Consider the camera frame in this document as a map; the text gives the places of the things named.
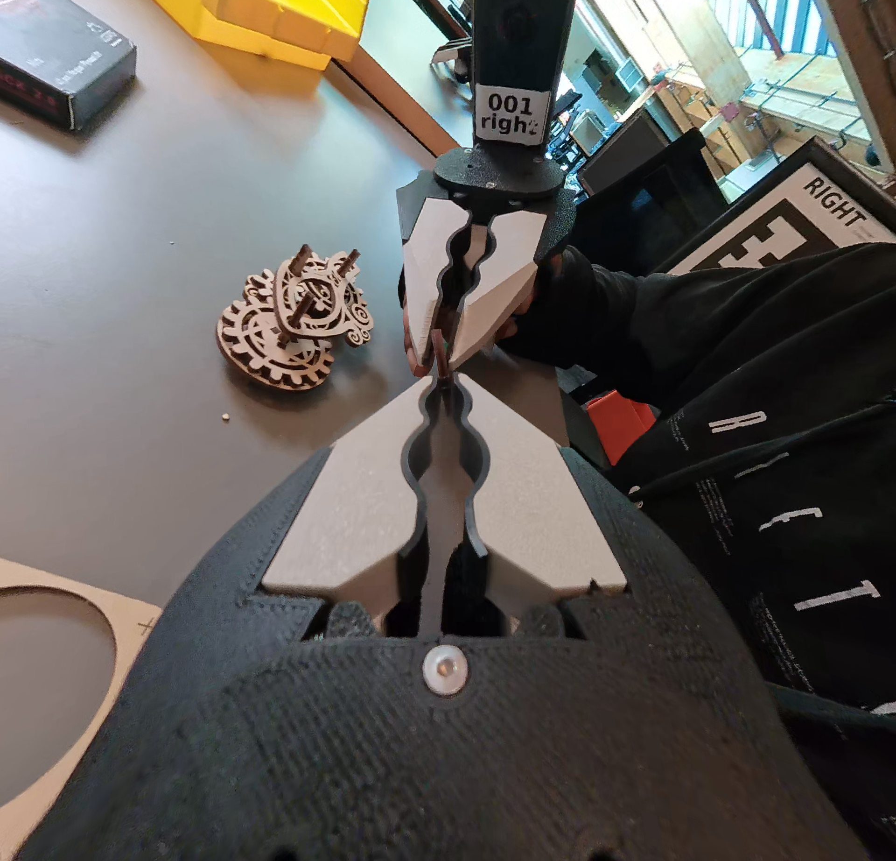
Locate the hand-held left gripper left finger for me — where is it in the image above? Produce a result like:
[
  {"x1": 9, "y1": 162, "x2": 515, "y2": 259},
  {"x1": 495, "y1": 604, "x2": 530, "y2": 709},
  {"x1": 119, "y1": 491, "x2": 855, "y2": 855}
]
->
[{"x1": 259, "y1": 375, "x2": 442, "y2": 632}]

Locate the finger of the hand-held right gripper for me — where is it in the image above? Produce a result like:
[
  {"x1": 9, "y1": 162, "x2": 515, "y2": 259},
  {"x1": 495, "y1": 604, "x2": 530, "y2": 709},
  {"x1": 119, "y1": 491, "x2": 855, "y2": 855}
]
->
[
  {"x1": 448, "y1": 208, "x2": 550, "y2": 373},
  {"x1": 405, "y1": 196, "x2": 471, "y2": 372}
]

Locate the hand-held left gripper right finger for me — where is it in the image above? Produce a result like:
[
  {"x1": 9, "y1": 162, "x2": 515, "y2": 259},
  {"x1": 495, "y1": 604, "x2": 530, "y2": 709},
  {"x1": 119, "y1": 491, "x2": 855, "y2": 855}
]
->
[{"x1": 454, "y1": 373, "x2": 629, "y2": 625}]

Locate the small brown wooden peg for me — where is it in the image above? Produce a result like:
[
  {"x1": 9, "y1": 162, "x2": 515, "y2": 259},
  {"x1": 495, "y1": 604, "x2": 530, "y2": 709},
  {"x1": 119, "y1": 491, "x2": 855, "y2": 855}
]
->
[{"x1": 412, "y1": 329, "x2": 450, "y2": 394}]

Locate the wooden gear assembly with pegs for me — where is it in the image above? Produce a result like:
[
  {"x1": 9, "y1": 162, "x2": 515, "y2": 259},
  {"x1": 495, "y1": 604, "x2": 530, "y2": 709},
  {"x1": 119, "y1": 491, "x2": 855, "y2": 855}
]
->
[{"x1": 215, "y1": 243, "x2": 375, "y2": 390}]

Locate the person's right forearm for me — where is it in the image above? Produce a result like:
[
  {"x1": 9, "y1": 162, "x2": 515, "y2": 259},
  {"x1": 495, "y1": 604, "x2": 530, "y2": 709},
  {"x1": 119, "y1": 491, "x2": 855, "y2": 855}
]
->
[{"x1": 500, "y1": 241, "x2": 896, "y2": 414}]

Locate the grey desk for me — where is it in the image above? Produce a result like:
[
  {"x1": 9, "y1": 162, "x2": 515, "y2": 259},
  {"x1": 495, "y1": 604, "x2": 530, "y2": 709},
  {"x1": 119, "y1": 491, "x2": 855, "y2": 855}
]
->
[{"x1": 0, "y1": 0, "x2": 582, "y2": 861}]

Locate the person's right hand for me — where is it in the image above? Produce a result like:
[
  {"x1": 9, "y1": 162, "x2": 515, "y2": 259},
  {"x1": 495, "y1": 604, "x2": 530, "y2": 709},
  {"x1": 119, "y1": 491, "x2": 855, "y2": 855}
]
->
[{"x1": 490, "y1": 250, "x2": 567, "y2": 347}]

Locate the wood-edged table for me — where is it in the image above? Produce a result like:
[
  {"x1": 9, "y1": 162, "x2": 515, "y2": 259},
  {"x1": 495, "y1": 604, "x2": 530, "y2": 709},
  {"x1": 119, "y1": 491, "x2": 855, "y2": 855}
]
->
[{"x1": 332, "y1": 0, "x2": 484, "y2": 158}]

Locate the red orange box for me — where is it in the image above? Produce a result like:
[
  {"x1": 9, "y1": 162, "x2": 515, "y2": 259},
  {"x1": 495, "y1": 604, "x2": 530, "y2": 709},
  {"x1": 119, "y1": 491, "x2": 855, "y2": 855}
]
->
[{"x1": 587, "y1": 390, "x2": 658, "y2": 467}]

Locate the black case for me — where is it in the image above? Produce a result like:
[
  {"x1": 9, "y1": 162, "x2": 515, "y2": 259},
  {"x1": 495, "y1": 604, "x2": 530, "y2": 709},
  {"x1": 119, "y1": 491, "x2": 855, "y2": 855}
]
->
[{"x1": 577, "y1": 108, "x2": 729, "y2": 274}]

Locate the black printed hoodie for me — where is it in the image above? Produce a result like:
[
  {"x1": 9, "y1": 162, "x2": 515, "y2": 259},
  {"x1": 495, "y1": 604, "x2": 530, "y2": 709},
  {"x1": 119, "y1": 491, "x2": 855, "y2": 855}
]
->
[{"x1": 602, "y1": 357, "x2": 896, "y2": 861}]

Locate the wooden puzzle sheet with gears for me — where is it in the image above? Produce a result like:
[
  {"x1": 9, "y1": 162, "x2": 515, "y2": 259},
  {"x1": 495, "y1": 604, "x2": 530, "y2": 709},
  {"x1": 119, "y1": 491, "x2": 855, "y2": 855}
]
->
[{"x1": 0, "y1": 558, "x2": 163, "y2": 861}]

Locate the yellow plastic bin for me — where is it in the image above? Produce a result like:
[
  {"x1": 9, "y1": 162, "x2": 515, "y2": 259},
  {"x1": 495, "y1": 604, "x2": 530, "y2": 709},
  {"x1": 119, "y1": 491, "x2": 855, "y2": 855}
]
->
[{"x1": 118, "y1": 0, "x2": 375, "y2": 72}]

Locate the black and white marker board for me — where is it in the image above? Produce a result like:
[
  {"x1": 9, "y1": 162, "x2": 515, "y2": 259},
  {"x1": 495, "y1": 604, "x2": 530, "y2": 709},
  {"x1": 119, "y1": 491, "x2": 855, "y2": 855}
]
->
[{"x1": 658, "y1": 136, "x2": 896, "y2": 277}]

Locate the black puzzle box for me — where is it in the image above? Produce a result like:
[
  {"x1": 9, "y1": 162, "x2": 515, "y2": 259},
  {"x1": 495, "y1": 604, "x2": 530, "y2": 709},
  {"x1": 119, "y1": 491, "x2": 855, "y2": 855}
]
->
[{"x1": 0, "y1": 0, "x2": 137, "y2": 131}]

